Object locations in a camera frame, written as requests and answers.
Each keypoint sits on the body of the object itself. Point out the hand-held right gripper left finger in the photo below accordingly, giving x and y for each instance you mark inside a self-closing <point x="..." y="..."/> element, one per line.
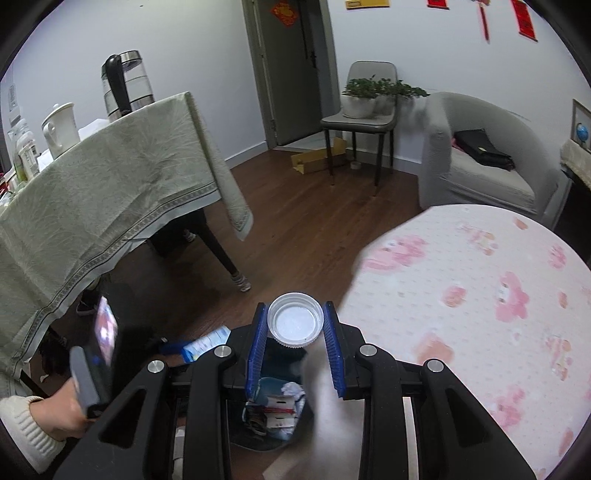
<point x="256" y="355"/>

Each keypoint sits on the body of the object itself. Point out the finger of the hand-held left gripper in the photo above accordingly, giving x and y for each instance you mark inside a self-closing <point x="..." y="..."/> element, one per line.
<point x="171" y="347"/>

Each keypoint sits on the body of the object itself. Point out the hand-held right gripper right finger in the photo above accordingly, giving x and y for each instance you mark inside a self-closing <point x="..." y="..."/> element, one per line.
<point x="333" y="355"/>

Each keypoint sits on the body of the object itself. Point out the black trash bin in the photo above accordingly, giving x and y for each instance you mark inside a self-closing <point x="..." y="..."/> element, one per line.
<point x="277" y="364"/>

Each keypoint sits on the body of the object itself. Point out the blue white packet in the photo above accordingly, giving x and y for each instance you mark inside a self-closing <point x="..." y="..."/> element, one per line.
<point x="205" y="344"/>

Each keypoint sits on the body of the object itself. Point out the white plastic bottle cap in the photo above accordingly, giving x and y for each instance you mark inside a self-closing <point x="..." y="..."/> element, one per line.
<point x="295" y="321"/>

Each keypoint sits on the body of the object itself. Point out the person's left forearm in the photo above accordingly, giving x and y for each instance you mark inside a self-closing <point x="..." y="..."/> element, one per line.
<point x="21" y="429"/>

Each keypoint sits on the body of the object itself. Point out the person's left hand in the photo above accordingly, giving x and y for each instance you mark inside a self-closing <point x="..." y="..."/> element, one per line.
<point x="57" y="415"/>

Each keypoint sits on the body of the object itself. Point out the blue carton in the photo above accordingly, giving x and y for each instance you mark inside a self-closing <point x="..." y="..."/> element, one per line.
<point x="263" y="390"/>

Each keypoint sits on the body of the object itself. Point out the white red carton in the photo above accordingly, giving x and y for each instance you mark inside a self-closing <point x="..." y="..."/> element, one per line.
<point x="279" y="406"/>

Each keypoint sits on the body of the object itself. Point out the dark shoe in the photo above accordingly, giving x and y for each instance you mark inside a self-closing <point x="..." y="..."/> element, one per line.
<point x="85" y="304"/>

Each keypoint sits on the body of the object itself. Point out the striped table leg sock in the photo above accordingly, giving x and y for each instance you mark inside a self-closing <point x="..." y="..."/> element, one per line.
<point x="189" y="236"/>
<point x="240" y="282"/>

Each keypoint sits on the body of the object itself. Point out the dark wooden table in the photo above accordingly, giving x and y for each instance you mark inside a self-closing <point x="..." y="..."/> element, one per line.
<point x="212" y="240"/>

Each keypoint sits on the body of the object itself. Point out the pink floral tablecloth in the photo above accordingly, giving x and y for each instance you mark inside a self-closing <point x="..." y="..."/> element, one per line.
<point x="461" y="300"/>

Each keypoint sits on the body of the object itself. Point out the table with beige cloth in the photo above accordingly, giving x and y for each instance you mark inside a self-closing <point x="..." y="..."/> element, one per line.
<point x="115" y="184"/>

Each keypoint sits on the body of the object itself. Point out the flat cardboard box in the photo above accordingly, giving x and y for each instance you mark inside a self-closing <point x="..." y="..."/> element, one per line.
<point x="314" y="161"/>

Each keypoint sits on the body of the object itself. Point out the green label bottle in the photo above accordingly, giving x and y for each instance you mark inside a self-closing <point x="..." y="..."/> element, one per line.
<point x="27" y="157"/>

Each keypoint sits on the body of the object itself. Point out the grey armchair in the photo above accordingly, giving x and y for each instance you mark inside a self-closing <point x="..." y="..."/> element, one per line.
<point x="489" y="184"/>

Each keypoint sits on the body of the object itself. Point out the white tissue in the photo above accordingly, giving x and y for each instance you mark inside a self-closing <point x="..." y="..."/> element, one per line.
<point x="92" y="128"/>

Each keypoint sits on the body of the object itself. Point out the grey padded chair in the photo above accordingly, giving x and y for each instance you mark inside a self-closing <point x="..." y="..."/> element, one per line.
<point x="355" y="122"/>

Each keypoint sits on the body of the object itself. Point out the pink cloth item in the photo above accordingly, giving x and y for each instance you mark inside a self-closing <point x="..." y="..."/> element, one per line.
<point x="456" y="146"/>

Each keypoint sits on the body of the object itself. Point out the white lidded mug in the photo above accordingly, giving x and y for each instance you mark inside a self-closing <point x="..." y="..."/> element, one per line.
<point x="62" y="129"/>

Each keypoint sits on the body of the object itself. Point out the large white potted plant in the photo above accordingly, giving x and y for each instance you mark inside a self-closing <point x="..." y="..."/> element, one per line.
<point x="358" y="107"/>

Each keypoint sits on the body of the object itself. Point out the small white potted plant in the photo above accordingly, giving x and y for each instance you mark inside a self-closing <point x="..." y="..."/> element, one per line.
<point x="385" y="105"/>

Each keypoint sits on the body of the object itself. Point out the black leather bag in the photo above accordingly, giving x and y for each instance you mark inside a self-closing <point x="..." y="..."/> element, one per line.
<point x="480" y="145"/>

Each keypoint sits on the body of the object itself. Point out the glass electric kettle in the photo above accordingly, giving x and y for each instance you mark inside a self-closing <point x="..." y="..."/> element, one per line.
<point x="134" y="78"/>

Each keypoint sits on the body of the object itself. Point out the grey door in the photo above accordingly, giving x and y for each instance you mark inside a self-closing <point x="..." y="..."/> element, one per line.
<point x="286" y="83"/>

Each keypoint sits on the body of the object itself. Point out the beige lace cloth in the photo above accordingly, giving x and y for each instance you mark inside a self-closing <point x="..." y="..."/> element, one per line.
<point x="577" y="161"/>

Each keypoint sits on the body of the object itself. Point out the small blue globe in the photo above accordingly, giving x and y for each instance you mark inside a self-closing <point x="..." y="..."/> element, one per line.
<point x="584" y="134"/>

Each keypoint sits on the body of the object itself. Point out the red diamond door decoration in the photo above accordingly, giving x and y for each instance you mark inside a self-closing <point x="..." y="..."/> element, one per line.
<point x="284" y="14"/>

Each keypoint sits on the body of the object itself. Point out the red hanging tassel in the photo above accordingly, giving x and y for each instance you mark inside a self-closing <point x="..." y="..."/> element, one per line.
<point x="482" y="21"/>

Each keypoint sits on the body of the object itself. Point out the picture frame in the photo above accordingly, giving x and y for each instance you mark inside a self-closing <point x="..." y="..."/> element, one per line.
<point x="577" y="115"/>

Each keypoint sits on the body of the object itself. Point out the yellow wall sign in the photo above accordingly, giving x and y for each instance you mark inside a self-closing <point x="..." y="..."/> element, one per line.
<point x="367" y="3"/>

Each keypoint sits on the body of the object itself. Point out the short red wall banner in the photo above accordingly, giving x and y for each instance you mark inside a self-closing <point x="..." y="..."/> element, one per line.
<point x="437" y="3"/>

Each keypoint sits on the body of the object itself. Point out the long red wall banner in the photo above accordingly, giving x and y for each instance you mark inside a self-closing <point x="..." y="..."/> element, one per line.
<point x="524" y="21"/>

